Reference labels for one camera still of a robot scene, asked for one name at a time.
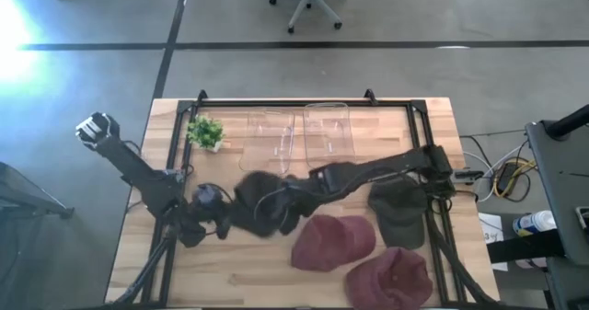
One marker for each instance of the dark green cap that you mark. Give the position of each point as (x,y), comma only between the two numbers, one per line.
(253,195)
(400,218)

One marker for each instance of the maroon cap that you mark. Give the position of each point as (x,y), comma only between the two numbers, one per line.
(331,243)
(391,280)

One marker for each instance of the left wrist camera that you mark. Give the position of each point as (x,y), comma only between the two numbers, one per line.
(207,196)

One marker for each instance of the green plant in white pot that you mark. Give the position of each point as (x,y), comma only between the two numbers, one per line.
(204,133)

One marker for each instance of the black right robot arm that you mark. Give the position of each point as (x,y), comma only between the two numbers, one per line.
(391,165)

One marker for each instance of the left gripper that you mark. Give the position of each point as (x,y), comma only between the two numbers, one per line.
(198,225)

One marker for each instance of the white canister with blue label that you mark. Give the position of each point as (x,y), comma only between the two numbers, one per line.
(534,223)

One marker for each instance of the black pole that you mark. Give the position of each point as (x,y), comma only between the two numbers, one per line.
(568,122)

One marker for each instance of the white paper sheet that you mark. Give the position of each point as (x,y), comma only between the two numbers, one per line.
(493,236)

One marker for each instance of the grey cart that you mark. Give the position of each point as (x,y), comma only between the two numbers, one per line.
(566,195)

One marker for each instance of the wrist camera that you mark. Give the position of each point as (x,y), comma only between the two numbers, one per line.
(330,175)
(207,196)

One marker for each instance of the dark side table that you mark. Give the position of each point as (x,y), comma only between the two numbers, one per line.
(23,195)

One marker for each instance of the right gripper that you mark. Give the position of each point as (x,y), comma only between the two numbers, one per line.
(303,197)

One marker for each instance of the black metal table frame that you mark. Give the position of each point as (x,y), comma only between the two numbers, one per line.
(299,103)

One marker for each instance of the clear plastic bin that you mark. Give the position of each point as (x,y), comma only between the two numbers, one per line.
(329,135)
(267,137)

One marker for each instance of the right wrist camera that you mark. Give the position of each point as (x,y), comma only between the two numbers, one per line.
(330,175)

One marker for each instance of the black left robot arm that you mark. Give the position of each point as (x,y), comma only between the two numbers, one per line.
(138,174)

